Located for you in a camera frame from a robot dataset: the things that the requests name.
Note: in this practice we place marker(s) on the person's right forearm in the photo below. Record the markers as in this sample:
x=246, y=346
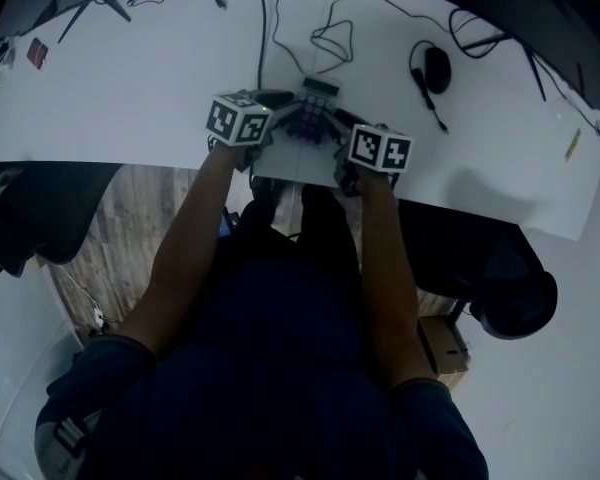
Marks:
x=387, y=278

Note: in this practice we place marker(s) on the black computer mouse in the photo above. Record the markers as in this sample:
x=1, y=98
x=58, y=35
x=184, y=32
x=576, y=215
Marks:
x=437, y=70

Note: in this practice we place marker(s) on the white plug adapter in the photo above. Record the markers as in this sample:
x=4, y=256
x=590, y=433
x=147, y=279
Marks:
x=99, y=318

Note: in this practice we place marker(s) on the brown cardboard box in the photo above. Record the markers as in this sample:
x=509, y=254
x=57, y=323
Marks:
x=442, y=343

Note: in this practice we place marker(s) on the person's left forearm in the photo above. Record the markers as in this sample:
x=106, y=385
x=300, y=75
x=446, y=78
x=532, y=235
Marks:
x=190, y=248

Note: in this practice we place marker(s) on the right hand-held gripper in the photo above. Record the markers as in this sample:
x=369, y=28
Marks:
x=380, y=148

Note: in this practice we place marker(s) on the person's dark blue shirt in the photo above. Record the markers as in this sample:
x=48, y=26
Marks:
x=270, y=393

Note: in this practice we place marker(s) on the person's dark trousers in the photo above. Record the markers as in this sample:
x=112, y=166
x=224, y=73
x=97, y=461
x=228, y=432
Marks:
x=325, y=223

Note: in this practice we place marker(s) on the grey calculator with dark keys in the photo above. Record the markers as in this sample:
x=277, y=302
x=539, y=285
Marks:
x=314, y=110

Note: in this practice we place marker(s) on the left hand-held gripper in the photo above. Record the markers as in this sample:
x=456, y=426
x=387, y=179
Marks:
x=237, y=120

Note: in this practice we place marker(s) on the black office chair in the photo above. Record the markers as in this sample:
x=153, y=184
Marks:
x=45, y=213
x=490, y=273

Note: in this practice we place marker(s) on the yellow pen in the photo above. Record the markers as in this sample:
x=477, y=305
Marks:
x=572, y=144

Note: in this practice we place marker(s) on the black table leg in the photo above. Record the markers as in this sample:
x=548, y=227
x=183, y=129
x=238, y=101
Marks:
x=458, y=310

